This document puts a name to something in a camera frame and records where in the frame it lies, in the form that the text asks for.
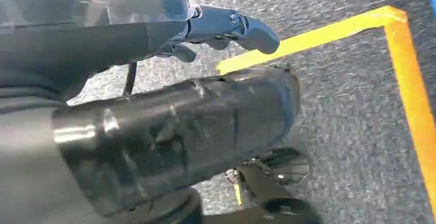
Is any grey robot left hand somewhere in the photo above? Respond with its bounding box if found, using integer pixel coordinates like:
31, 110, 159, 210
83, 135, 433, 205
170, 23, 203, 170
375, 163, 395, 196
0, 0, 301, 224

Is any robot black foot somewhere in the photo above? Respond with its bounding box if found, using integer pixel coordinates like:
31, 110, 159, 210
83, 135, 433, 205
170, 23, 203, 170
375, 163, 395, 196
225, 146, 322, 224

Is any yellow floor tape outline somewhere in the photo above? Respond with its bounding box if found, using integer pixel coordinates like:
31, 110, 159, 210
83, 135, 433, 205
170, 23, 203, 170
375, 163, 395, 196
216, 5, 436, 216

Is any thin black hand cable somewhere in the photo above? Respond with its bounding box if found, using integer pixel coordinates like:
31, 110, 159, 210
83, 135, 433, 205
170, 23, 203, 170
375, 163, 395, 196
123, 62, 138, 97

